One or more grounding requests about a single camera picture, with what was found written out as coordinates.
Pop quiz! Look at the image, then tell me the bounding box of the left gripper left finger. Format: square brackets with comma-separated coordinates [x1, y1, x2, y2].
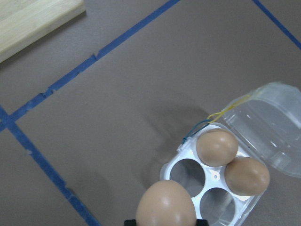
[124, 219, 136, 226]

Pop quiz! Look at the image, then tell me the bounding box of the blue tape line lengthwise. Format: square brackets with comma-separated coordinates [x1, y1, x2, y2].
[0, 108, 101, 226]

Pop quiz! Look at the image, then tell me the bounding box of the clear plastic egg box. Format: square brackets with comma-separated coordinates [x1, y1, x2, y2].
[160, 82, 301, 226]

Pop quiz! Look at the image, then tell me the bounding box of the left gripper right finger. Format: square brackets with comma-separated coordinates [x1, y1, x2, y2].
[196, 219, 209, 226]

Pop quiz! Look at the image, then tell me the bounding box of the blue tape line crosswise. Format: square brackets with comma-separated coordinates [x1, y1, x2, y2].
[0, 0, 175, 129]

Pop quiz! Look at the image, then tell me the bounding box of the brown egg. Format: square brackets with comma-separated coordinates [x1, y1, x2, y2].
[196, 129, 238, 167]
[225, 157, 270, 196]
[135, 180, 197, 226]

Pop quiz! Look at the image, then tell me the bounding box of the wooden cutting board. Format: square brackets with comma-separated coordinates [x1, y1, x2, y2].
[0, 0, 86, 62]

